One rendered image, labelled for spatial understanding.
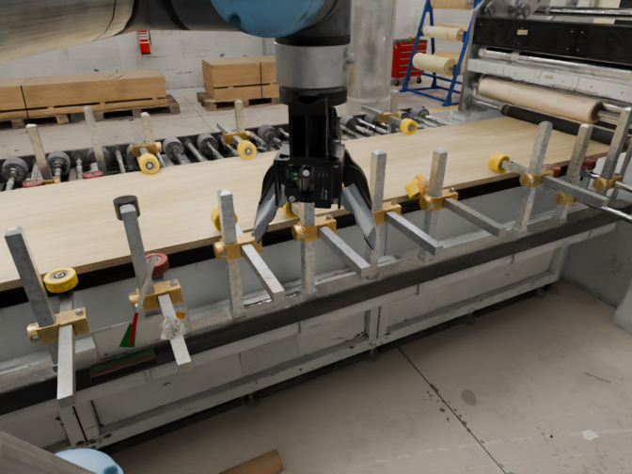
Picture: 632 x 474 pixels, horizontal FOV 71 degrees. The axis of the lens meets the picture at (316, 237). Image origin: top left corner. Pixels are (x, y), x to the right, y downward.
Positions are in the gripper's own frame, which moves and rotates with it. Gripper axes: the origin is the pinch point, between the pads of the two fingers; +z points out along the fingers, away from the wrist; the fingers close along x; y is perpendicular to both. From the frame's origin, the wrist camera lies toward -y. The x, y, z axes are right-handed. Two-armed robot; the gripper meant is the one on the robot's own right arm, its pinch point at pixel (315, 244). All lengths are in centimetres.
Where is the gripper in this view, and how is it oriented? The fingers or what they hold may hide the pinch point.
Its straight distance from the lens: 57.5
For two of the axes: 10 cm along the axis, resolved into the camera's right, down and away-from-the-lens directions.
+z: 0.0, 8.7, 4.9
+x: 9.9, 0.5, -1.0
